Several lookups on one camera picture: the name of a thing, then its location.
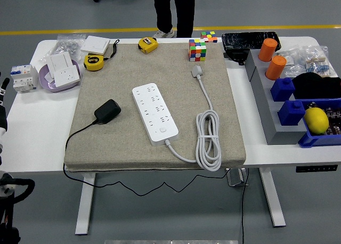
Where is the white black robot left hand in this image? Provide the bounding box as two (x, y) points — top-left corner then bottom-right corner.
(0, 77), (11, 141)

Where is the black plug adapter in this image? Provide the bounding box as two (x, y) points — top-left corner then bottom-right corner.
(94, 99), (122, 125)

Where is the white power strip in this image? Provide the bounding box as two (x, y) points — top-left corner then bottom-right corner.
(132, 83), (179, 147)

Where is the dark circuit board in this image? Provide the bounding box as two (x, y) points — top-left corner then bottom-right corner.
(306, 101), (341, 137)

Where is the white circuit breaker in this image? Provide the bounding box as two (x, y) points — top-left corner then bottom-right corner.
(10, 64), (39, 94)

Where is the purple bowl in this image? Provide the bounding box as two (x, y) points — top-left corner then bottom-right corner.
(38, 59), (81, 93)

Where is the white socket panel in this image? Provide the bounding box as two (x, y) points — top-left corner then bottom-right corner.
(53, 66), (81, 87)

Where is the clear bag of screws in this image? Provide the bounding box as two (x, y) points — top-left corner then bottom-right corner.
(38, 34), (86, 64)

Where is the round yellow tape measure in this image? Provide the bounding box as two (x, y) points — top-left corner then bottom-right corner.
(83, 39), (120, 72)

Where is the white table leg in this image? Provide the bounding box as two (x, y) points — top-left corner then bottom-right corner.
(257, 167), (287, 227)
(74, 172), (96, 235)

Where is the boxy yellow tape measure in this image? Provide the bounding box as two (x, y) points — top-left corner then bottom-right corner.
(137, 37), (159, 54)

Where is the grey-brown mat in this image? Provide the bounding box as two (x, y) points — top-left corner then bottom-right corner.
(63, 43), (246, 173)

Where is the large colourful puzzle cube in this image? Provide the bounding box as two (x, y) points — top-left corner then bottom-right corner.
(188, 38), (207, 62)

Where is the person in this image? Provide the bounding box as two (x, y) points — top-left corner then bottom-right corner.
(150, 0), (197, 39)

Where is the small colourful puzzle cube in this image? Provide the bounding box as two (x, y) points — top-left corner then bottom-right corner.
(200, 30), (218, 44)

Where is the grey box under table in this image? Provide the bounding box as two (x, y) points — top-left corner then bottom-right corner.
(225, 168), (250, 188)

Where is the black plastic tray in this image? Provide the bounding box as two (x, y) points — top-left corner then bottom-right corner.
(221, 31), (282, 53)

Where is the grey stepped stand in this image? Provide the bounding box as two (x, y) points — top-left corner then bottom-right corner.
(244, 48), (307, 145)

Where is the orange cylinder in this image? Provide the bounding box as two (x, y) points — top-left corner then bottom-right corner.
(257, 38), (278, 62)
(265, 55), (287, 81)

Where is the blue block with knob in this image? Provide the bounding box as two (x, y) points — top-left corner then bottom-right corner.
(270, 77), (296, 102)
(277, 99), (306, 126)

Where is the clear bag of small parts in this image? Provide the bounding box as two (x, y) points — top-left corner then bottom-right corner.
(278, 49), (307, 78)

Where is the black cloth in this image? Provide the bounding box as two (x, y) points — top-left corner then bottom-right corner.
(291, 72), (341, 100)

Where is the yellow lemon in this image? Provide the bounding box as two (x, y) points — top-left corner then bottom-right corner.
(303, 107), (330, 135)

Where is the black desk control panel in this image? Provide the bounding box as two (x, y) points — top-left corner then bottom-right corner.
(295, 164), (338, 173)

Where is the blue plastic bin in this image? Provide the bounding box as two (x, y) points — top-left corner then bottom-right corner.
(297, 97), (341, 149)

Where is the clear bag of resistors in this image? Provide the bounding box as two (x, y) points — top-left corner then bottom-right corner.
(301, 45), (331, 78)

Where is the thin black adapter cord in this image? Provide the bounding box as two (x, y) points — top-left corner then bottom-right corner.
(62, 118), (230, 197)

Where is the white two-rocker switch panel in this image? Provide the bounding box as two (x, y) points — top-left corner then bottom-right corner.
(48, 51), (74, 78)

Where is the large white switch panel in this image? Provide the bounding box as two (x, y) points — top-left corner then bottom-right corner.
(79, 35), (111, 55)

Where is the white power strip cord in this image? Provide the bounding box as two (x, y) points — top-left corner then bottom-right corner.
(165, 64), (222, 172)

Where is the black hanging cable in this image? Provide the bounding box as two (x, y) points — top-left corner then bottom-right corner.
(240, 168), (250, 244)

